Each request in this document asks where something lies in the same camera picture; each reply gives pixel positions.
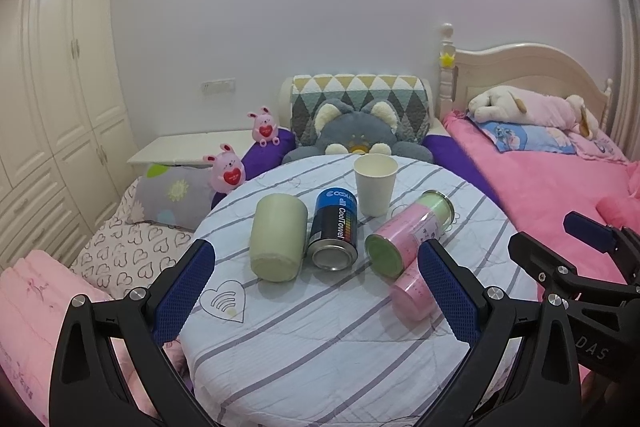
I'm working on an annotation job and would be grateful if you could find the grey cat plush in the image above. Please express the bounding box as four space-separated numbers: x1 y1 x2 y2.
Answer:
282 99 434 166

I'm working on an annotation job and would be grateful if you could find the striped white blanket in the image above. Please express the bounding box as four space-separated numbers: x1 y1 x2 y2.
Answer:
179 154 542 427

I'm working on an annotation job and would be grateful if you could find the pink bed sheet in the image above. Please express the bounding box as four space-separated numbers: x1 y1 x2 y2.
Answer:
442 109 640 303

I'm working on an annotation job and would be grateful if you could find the pink and green can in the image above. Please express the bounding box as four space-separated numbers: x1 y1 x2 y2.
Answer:
364 190 456 278

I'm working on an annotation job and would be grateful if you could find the white wardrobe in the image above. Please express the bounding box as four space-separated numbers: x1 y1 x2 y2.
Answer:
0 0 137 269

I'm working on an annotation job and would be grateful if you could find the pale green cup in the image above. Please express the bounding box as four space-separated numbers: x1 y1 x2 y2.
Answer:
249 194 309 283

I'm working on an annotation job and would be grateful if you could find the blue and black can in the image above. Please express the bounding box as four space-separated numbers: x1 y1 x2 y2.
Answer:
306 187 359 271

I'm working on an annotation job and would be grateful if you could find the pink folded quilt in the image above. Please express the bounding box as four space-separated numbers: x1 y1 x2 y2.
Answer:
0 249 193 427

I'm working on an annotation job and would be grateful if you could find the white curtain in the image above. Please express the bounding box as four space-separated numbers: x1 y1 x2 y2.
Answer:
606 0 640 158

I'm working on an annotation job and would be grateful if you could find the blue cartoon pillow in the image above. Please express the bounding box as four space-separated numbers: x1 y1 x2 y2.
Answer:
474 119 579 156

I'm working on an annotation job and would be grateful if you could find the white and pink plush dog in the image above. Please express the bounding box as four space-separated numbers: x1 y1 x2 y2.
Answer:
467 86 599 140

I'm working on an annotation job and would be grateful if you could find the grey flower pillow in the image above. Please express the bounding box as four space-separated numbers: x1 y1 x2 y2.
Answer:
124 162 217 232

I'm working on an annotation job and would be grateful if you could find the pink plush cushion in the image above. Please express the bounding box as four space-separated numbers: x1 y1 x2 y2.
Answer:
596 194 640 234

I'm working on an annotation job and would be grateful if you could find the cream bed headboard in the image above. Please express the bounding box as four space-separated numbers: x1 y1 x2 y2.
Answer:
437 22 617 144

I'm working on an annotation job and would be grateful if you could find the diamond pattern cushion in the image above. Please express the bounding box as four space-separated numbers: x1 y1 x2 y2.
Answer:
279 74 434 148

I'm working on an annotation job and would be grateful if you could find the white paper cup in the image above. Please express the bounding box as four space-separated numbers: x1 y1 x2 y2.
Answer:
353 155 397 217

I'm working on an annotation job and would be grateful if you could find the pink cup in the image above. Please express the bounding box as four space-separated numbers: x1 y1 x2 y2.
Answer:
389 257 443 323

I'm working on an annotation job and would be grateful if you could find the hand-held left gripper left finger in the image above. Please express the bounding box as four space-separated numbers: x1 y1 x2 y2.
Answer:
48 238 222 427

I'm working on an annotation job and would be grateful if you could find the heart print sheet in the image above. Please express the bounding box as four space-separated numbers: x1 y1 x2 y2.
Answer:
69 179 202 304

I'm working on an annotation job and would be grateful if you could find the white bedside table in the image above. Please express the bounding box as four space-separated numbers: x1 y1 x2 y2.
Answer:
126 130 262 168

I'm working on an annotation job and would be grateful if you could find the pink bunny toy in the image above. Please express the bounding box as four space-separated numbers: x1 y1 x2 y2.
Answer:
247 106 281 148
202 142 246 194

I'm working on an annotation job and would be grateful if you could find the purple bed sheet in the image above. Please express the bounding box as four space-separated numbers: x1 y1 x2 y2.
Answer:
210 127 507 210

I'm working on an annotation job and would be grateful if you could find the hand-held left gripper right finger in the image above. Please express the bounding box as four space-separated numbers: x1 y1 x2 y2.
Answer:
415 238 586 427

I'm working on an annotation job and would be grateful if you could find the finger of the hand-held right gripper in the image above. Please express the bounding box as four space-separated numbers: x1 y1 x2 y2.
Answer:
563 211 640 279
507 231 640 308

